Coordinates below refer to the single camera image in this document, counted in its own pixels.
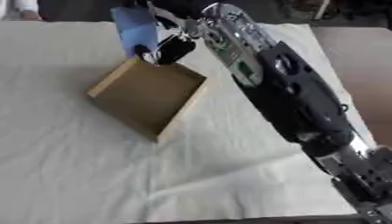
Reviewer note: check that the person's forearm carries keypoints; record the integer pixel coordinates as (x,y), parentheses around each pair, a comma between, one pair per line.
(18,5)

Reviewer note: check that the silver and black right robot arm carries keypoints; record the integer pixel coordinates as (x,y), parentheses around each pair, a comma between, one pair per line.
(293,96)

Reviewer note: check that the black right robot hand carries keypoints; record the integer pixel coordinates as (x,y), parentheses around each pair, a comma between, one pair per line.
(174,49)

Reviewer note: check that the blue rectangular block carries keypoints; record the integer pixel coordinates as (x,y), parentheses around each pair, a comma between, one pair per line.
(135,30)

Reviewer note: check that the tan cardboard box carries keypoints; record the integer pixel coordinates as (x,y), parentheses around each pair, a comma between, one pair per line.
(148,97)

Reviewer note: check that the person's hand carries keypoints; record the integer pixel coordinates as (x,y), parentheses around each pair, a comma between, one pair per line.
(29,15)

